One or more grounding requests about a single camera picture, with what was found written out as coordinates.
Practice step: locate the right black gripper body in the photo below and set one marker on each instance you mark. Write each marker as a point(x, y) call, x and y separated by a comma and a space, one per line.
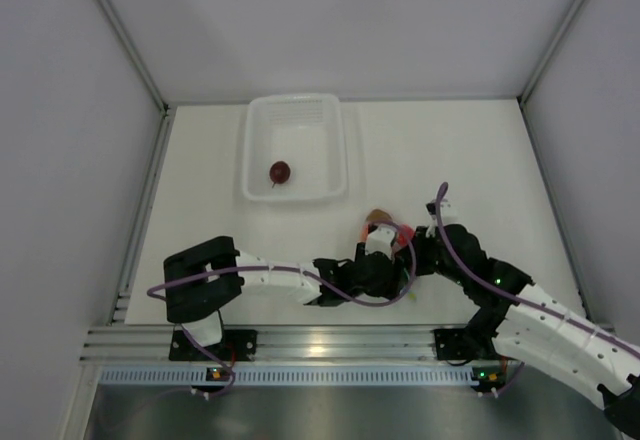
point(427, 257)

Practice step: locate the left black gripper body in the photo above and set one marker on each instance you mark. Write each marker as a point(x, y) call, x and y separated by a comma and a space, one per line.
point(388, 288)

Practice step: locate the clear zip top bag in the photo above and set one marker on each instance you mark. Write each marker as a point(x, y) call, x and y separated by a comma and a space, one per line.
point(401, 276)

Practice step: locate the fake red apple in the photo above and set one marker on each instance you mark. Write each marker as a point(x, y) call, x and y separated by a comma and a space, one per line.
point(403, 237)

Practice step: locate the fake dark red plum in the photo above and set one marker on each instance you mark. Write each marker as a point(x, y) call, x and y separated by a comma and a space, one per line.
point(279, 173)

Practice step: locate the fake orange peach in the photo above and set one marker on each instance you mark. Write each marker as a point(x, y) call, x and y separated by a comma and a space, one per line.
point(364, 233)

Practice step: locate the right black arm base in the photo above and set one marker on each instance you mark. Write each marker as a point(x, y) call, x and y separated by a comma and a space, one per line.
point(460, 346)

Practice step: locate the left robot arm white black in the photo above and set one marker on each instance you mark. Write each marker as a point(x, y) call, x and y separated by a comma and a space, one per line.
point(203, 279)

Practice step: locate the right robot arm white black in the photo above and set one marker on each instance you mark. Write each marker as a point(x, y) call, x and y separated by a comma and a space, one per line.
point(518, 320)

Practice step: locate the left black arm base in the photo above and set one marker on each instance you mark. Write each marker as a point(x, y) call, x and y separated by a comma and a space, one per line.
point(236, 345)

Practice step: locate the fake brown kiwi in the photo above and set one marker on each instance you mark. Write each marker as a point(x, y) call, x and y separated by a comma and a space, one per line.
point(378, 215)

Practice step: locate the white plastic basket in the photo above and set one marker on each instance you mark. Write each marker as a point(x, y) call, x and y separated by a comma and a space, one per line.
point(307, 132)

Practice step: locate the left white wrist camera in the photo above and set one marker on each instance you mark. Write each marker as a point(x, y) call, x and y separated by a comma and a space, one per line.
point(381, 240)

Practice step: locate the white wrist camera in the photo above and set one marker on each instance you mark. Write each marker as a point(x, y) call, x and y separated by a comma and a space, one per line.
point(381, 240)
point(443, 210)

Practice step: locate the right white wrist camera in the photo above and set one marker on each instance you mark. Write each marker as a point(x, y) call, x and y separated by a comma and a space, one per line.
point(443, 210)

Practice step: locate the white slotted cable duct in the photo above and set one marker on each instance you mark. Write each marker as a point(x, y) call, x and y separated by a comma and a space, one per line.
point(206, 376)

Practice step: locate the aluminium mounting rail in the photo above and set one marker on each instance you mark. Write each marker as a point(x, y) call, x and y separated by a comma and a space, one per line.
point(120, 344)

